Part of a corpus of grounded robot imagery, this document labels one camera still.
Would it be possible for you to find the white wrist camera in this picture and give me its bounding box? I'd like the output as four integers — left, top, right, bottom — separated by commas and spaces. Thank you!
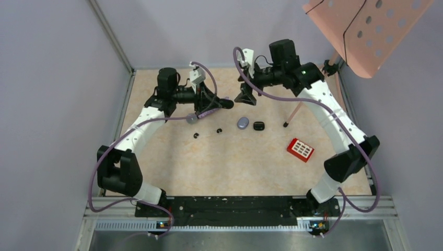
239, 49, 254, 78
189, 62, 206, 94

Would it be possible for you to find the purple glitter microphone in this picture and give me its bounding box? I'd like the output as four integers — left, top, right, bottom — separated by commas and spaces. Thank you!
186, 108, 220, 124

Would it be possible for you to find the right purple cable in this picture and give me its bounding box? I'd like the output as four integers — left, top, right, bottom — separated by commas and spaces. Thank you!
232, 47, 381, 237

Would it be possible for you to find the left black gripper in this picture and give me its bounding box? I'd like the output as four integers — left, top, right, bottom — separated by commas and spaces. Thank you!
171, 81, 222, 112

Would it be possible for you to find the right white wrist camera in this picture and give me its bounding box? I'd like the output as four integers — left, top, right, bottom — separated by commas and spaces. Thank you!
239, 49, 254, 78

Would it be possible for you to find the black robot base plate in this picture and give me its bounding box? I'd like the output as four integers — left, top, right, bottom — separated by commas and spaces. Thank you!
135, 196, 340, 227

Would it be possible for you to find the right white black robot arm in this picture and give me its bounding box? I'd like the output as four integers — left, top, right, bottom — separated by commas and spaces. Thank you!
232, 39, 380, 215

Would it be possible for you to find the red white toy block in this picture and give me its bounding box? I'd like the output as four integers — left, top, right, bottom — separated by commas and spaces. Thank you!
286, 138, 314, 163

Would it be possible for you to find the aluminium frame rail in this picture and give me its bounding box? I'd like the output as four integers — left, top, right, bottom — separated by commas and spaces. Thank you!
75, 196, 410, 250

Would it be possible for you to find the pink music stand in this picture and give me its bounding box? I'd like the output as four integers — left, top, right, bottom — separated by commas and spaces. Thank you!
288, 1, 442, 128

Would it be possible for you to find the lavender earbud charging case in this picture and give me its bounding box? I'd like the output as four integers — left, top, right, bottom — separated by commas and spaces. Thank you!
237, 117, 249, 130

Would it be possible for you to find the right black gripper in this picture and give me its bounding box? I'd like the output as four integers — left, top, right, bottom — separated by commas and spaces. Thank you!
235, 61, 284, 106

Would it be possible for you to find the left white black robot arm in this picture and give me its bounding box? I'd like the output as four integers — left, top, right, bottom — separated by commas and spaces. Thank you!
97, 62, 234, 216

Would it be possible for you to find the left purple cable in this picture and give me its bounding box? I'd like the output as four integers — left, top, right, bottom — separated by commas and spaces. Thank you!
88, 61, 229, 239

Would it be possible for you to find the purple cable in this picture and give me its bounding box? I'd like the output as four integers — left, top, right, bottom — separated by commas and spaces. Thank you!
88, 61, 229, 239
232, 47, 381, 237

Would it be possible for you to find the black earbud case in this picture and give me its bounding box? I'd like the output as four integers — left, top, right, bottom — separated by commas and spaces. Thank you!
253, 121, 265, 131
218, 99, 234, 109

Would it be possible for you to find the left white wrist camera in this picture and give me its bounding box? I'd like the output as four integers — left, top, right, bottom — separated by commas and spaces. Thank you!
189, 62, 206, 94

